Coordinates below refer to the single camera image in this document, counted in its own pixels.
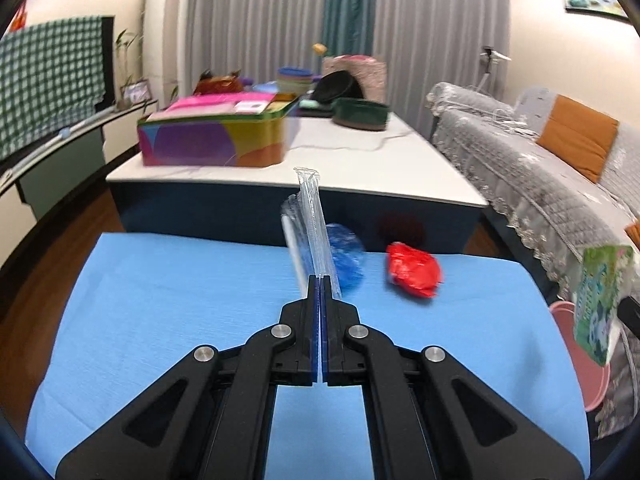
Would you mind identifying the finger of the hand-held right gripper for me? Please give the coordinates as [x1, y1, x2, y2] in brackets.
[617, 295, 640, 341]

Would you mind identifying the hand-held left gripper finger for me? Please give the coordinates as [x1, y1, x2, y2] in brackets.
[55, 275, 321, 480]
[320, 275, 586, 480]

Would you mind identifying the green printed packet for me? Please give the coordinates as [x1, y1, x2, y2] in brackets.
[572, 244, 636, 367]

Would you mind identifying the pink plastic basin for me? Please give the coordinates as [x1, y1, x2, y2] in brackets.
[549, 301, 612, 413]

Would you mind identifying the clear plastic straw wrapper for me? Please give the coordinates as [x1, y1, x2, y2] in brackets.
[280, 166, 346, 301]

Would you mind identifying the blue plastic wrap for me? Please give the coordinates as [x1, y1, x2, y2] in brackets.
[325, 224, 367, 291]

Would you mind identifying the red plastic bag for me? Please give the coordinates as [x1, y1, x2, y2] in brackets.
[385, 241, 445, 301]

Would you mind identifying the blue tablecloth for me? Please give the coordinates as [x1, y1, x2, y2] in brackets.
[25, 232, 591, 480]

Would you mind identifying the white coffee table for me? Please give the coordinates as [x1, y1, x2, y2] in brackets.
[106, 110, 490, 253]

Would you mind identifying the green oval bowl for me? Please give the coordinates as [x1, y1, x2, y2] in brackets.
[331, 97, 391, 132]

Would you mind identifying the grey quilted sofa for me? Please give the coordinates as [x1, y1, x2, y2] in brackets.
[425, 81, 640, 441]

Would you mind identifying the colourful tin box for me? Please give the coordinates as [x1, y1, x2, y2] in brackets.
[137, 92, 301, 168]

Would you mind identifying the stack of plastic bowls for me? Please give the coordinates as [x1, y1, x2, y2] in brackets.
[276, 66, 312, 97]

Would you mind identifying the pink lace basket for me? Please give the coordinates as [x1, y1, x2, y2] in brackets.
[321, 54, 390, 103]

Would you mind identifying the brown red pouch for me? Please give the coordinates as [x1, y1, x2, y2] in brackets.
[194, 71, 243, 96]

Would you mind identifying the white floor lamp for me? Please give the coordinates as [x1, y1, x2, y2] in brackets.
[479, 46, 512, 92]

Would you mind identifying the dark green television stand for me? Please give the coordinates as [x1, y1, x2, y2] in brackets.
[0, 100, 161, 221]

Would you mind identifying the grey curtain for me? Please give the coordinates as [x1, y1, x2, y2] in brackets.
[182, 0, 333, 96]
[372, 0, 511, 111]

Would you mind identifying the teal curtain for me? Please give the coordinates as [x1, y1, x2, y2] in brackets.
[320, 0, 381, 61]

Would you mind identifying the white standing air conditioner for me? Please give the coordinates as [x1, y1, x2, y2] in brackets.
[161, 0, 190, 86]

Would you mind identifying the bamboo plant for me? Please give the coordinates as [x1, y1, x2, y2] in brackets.
[115, 29, 146, 106]

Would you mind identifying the black television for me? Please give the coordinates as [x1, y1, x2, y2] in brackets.
[0, 16, 117, 176]

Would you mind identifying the green checked cloth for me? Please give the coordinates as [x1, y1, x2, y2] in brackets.
[0, 16, 108, 148]

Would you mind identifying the thin grey cable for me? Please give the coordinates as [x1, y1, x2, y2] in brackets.
[295, 130, 416, 153]

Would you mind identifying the small photo frame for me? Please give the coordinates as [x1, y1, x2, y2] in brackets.
[121, 80, 152, 103]

